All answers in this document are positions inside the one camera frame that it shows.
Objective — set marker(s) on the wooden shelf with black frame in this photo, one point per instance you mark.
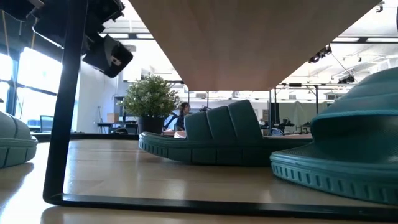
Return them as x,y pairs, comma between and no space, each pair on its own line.
248,46

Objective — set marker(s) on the long ceiling light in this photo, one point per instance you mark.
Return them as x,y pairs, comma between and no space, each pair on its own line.
124,36

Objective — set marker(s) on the black background workstation frame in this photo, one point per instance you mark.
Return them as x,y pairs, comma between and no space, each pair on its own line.
316,102

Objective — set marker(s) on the brown cardboard box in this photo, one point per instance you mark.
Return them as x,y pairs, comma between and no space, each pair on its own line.
112,118

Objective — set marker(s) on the small potted green plant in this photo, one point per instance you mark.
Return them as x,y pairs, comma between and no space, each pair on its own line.
149,96

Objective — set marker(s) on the background laptop screen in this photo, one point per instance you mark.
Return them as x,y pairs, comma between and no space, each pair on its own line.
46,124

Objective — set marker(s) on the person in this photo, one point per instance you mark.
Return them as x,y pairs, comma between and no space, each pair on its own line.
183,110

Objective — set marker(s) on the black background desk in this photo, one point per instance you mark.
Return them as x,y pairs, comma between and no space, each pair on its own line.
118,124

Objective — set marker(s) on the black ceiling spotlight cluster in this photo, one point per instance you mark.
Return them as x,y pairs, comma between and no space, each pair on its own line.
346,80
320,53

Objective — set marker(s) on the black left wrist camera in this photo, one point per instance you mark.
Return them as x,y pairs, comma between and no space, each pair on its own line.
109,57

